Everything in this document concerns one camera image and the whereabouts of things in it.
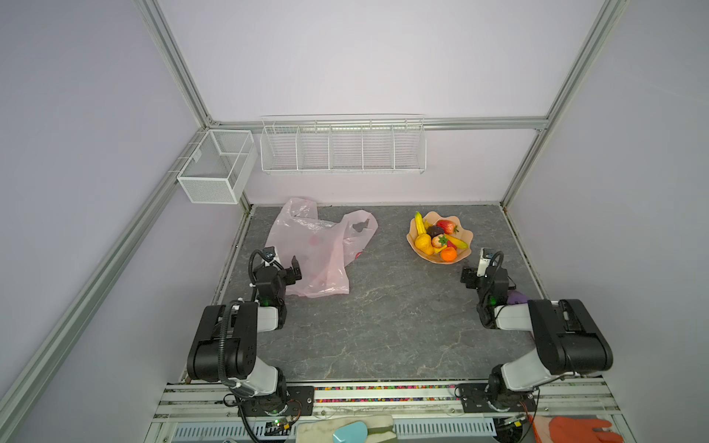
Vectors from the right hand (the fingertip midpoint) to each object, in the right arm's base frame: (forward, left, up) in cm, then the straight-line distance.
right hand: (479, 262), depth 94 cm
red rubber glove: (-47, -11, -5) cm, 48 cm away
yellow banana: (+10, +4, -3) cm, 12 cm away
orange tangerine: (+4, +9, -1) cm, 10 cm away
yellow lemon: (+8, +18, 0) cm, 20 cm away
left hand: (0, +68, +2) cm, 68 cm away
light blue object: (-47, +43, -4) cm, 64 cm away
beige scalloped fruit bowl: (+15, +2, -3) cm, 15 cm away
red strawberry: (+16, +7, -1) cm, 18 cm away
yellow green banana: (+18, +18, 0) cm, 26 cm away
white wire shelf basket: (+37, +47, +23) cm, 64 cm away
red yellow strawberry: (+7, +13, +2) cm, 15 cm away
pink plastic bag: (+10, +57, -7) cm, 58 cm away
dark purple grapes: (+14, +13, 0) cm, 19 cm away
